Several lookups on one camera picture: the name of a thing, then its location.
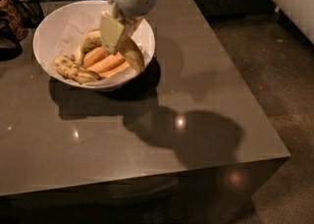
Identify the spotted yellow banana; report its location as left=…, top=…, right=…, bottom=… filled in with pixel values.
left=118, top=37, right=145, bottom=74
left=54, top=56, right=101, bottom=84

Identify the pale spotted banana back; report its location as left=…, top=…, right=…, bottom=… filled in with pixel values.
left=76, top=29, right=102, bottom=66

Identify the white bowl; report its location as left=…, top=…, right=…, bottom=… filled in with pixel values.
left=33, top=0, right=155, bottom=90

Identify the white paper bowl liner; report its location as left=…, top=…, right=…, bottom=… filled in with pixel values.
left=33, top=9, right=137, bottom=90

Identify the orange plantain middle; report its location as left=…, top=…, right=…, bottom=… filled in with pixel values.
left=88, top=53, right=126, bottom=74

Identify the orange plantain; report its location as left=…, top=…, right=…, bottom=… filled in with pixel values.
left=82, top=47, right=109, bottom=68
left=98, top=61, right=130, bottom=79
left=88, top=53, right=126, bottom=74

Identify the orange plantain lower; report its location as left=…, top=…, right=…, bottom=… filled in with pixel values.
left=98, top=61, right=130, bottom=79

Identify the orange plantain upper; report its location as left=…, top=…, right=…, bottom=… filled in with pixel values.
left=82, top=47, right=109, bottom=68

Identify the brown patterned container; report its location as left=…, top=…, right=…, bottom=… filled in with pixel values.
left=0, top=0, right=27, bottom=41

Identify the black wire basket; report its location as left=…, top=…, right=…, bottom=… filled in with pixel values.
left=14, top=0, right=44, bottom=28

